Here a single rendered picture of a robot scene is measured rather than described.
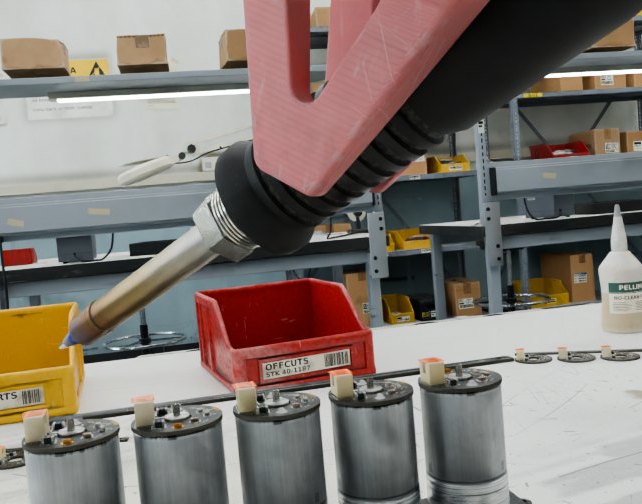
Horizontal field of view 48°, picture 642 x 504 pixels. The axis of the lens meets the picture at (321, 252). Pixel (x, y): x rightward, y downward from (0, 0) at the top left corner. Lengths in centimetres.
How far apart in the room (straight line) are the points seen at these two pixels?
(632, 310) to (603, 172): 233
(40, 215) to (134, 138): 219
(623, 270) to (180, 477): 46
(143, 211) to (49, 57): 59
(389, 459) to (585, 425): 19
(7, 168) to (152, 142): 86
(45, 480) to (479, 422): 12
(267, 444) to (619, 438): 21
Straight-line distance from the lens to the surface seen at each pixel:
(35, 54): 261
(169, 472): 20
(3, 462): 41
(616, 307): 61
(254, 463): 21
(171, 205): 246
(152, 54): 258
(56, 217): 249
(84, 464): 20
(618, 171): 296
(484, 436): 22
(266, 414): 20
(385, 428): 21
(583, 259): 489
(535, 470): 33
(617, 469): 33
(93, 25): 477
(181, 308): 462
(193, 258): 16
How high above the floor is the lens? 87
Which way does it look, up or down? 3 degrees down
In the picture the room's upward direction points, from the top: 5 degrees counter-clockwise
